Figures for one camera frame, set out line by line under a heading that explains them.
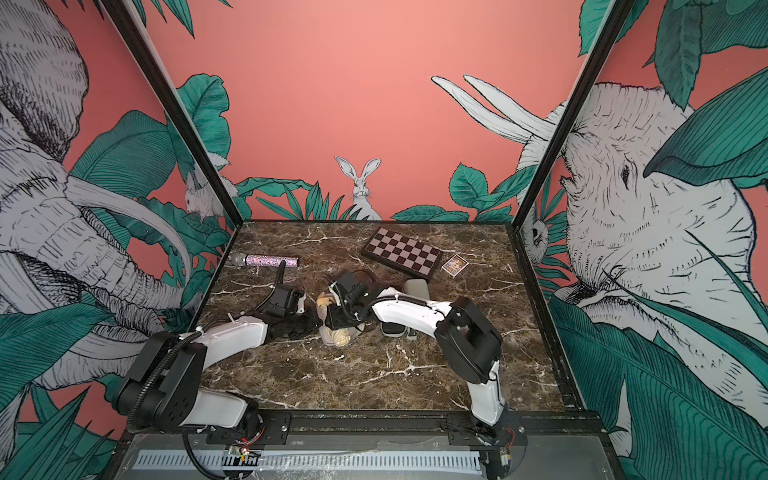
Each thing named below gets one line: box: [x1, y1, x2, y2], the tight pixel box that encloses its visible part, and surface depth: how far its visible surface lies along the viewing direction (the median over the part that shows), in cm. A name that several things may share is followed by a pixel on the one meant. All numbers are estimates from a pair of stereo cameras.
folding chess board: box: [360, 227, 444, 280], surface depth 110 cm
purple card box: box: [441, 254, 470, 277], surface depth 109 cm
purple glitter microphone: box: [231, 252, 300, 268], surface depth 106 cm
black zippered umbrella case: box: [382, 322, 406, 334], surface depth 90 cm
